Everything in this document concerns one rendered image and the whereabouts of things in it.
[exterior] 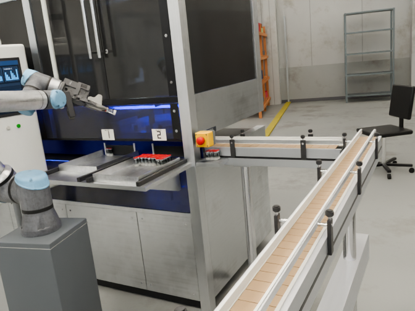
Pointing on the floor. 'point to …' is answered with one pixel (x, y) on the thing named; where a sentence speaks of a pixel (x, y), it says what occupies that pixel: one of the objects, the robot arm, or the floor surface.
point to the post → (191, 150)
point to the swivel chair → (406, 108)
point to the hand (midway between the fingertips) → (104, 110)
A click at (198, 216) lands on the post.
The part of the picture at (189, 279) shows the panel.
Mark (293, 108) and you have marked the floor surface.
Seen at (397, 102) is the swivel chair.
